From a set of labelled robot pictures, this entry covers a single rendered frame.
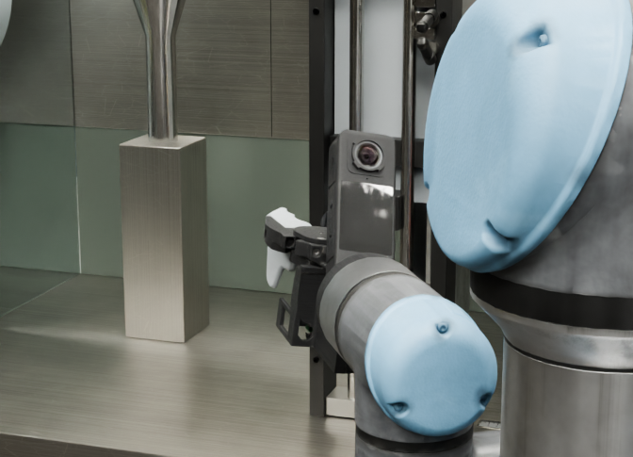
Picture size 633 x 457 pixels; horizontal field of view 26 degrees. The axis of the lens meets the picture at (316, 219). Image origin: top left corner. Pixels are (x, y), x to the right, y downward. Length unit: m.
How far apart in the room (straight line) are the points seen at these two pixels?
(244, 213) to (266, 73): 0.22
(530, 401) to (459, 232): 0.08
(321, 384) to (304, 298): 0.60
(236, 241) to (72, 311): 0.27
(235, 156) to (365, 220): 1.10
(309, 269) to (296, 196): 1.05
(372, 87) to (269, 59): 0.51
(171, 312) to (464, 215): 1.34
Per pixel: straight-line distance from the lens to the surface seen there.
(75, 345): 1.89
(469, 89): 0.56
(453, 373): 0.82
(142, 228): 1.86
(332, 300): 0.91
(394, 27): 1.52
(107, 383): 1.74
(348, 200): 0.98
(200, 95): 2.08
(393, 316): 0.83
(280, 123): 2.04
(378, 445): 0.86
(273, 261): 1.10
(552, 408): 0.57
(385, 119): 1.54
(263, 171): 2.06
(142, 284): 1.88
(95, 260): 2.22
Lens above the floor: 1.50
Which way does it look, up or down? 13 degrees down
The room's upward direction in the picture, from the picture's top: straight up
